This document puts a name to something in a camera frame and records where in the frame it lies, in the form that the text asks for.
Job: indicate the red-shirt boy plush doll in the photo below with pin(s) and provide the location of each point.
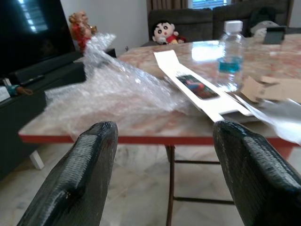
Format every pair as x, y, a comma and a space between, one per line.
167, 33

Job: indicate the brown cardboard piece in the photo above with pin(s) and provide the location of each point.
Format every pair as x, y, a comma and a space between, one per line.
270, 88

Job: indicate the marble top folding table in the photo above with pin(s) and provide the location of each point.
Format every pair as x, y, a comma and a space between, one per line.
188, 94

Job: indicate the black tv cabinet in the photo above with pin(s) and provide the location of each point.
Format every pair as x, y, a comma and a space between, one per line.
28, 101

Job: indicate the dark grey box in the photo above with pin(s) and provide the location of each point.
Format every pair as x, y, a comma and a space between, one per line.
274, 34

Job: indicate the dark grey sofa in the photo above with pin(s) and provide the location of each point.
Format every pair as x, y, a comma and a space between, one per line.
200, 21

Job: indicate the black television screen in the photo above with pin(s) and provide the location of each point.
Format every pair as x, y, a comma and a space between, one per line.
30, 30

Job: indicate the clear plastic water bottle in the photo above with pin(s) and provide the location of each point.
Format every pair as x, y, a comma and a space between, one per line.
230, 56

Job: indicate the brown curtain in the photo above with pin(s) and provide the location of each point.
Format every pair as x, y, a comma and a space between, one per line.
167, 4

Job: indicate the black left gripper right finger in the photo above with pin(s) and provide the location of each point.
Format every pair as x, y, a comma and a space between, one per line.
256, 179

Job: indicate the clear bubble wrap sheet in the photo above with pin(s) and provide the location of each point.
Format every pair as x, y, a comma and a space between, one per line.
113, 91

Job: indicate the red gold figurine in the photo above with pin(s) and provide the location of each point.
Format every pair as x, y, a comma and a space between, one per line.
81, 28

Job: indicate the silver plastic bag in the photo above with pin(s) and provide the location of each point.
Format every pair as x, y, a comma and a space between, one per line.
277, 115

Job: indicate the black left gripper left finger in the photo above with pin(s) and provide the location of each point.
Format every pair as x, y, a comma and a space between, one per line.
77, 174

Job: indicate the white flattened phone box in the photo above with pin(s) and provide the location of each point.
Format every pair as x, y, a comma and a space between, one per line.
195, 87

